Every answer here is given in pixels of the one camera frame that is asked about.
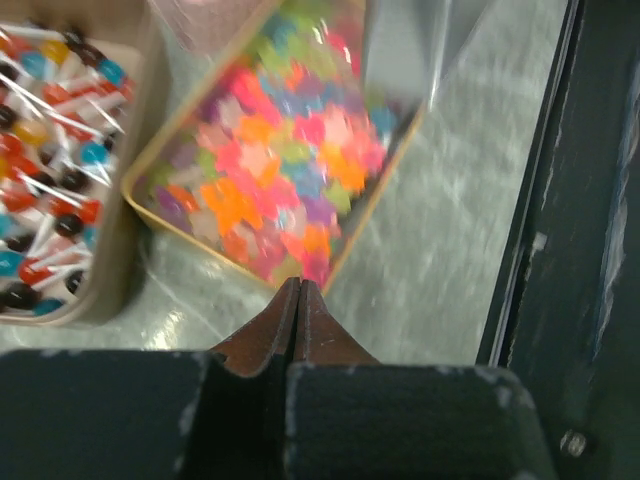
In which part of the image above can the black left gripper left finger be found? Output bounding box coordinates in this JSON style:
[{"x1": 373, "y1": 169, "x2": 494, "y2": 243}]
[{"x1": 209, "y1": 277, "x2": 300, "y2": 376}]

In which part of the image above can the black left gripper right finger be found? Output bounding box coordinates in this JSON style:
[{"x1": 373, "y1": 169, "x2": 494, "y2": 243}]
[{"x1": 293, "y1": 280, "x2": 379, "y2": 364}]

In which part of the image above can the metal candy scoop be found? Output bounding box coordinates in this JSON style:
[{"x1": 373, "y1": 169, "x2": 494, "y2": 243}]
[{"x1": 362, "y1": 0, "x2": 492, "y2": 105}]

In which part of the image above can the gold tin with gummy stars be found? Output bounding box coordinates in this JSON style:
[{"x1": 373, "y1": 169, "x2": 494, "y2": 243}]
[{"x1": 122, "y1": 1, "x2": 423, "y2": 291}]

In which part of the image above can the gold tin with lollipops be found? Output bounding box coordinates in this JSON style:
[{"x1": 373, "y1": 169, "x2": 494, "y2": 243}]
[{"x1": 1, "y1": 1, "x2": 168, "y2": 326}]

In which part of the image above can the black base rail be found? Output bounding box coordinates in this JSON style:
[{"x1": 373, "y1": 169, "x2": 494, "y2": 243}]
[{"x1": 476, "y1": 1, "x2": 639, "y2": 479}]

